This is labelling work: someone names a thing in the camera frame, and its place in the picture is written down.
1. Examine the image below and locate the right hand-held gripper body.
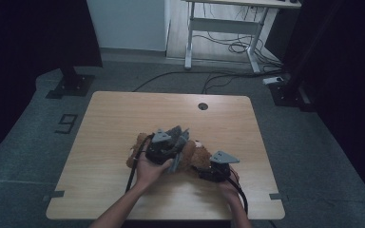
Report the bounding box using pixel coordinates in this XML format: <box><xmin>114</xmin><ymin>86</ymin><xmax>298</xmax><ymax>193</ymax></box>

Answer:
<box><xmin>199</xmin><ymin>150</ymin><xmax>240</xmax><ymax>183</ymax></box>

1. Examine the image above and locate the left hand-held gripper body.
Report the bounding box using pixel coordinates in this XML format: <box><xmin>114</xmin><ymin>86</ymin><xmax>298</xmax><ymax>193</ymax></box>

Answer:
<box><xmin>145</xmin><ymin>128</ymin><xmax>184</xmax><ymax>165</ymax></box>

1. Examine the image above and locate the brown plush teddy bear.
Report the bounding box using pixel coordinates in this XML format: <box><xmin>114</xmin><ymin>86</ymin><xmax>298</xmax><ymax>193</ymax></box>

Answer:
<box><xmin>125</xmin><ymin>132</ymin><xmax>213</xmax><ymax>179</ymax></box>

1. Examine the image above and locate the person's right hand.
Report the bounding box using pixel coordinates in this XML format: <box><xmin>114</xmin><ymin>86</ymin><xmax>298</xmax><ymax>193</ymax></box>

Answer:
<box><xmin>219</xmin><ymin>180</ymin><xmax>241</xmax><ymax>204</ymax></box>

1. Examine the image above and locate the person's left hand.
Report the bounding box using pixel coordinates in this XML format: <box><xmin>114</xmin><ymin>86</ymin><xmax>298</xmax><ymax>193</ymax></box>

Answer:
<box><xmin>135</xmin><ymin>153</ymin><xmax>174</xmax><ymax>191</ymax></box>

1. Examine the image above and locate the grey tape strip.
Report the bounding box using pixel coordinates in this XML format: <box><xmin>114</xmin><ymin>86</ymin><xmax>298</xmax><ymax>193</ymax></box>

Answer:
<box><xmin>269</xmin><ymin>192</ymin><xmax>289</xmax><ymax>201</ymax></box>
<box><xmin>42</xmin><ymin>190</ymin><xmax>66</xmax><ymax>202</ymax></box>

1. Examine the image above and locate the black floor tape marking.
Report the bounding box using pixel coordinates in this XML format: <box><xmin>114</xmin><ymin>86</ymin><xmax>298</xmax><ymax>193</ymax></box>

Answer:
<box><xmin>54</xmin><ymin>113</ymin><xmax>79</xmax><ymax>135</ymax></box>

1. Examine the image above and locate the black stand base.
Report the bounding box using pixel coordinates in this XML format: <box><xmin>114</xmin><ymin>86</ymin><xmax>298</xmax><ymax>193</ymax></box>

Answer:
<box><xmin>268</xmin><ymin>71</ymin><xmax>316</xmax><ymax>112</ymax></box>
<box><xmin>46</xmin><ymin>66</ymin><xmax>96</xmax><ymax>100</ymax></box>

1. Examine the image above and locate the white power strip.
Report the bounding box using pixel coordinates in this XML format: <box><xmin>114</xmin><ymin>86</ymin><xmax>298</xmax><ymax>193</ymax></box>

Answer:
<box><xmin>261</xmin><ymin>76</ymin><xmax>285</xmax><ymax>86</ymax></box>

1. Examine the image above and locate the black curtain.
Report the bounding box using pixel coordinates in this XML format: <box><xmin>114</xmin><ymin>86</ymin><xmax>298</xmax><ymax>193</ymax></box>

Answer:
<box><xmin>279</xmin><ymin>0</ymin><xmax>365</xmax><ymax>203</ymax></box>
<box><xmin>0</xmin><ymin>0</ymin><xmax>104</xmax><ymax>165</ymax></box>

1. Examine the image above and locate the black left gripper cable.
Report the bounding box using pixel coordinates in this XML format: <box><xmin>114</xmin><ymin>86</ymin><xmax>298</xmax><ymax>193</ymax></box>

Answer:
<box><xmin>125</xmin><ymin>134</ymin><xmax>155</xmax><ymax>194</ymax></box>

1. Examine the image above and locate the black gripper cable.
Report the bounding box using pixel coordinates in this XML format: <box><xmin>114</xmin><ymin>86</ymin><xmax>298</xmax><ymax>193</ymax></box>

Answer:
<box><xmin>125</xmin><ymin>134</ymin><xmax>155</xmax><ymax>194</ymax></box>
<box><xmin>226</xmin><ymin>169</ymin><xmax>249</xmax><ymax>217</ymax></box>

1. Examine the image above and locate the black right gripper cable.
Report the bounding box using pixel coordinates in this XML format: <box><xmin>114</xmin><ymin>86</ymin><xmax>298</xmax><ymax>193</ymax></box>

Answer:
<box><xmin>226</xmin><ymin>169</ymin><xmax>249</xmax><ymax>217</ymax></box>

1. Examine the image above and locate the black floor cable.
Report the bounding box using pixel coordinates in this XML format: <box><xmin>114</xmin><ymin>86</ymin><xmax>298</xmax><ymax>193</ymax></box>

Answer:
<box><xmin>132</xmin><ymin>69</ymin><xmax>267</xmax><ymax>95</ymax></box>

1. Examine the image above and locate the tangle of black cables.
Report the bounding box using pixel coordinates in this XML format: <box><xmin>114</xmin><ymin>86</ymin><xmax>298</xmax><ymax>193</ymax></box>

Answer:
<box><xmin>192</xmin><ymin>3</ymin><xmax>283</xmax><ymax>69</ymax></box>

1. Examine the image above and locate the white desk frame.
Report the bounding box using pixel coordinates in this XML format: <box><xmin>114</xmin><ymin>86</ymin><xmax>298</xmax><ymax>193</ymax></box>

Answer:
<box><xmin>183</xmin><ymin>0</ymin><xmax>302</xmax><ymax>74</ymax></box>

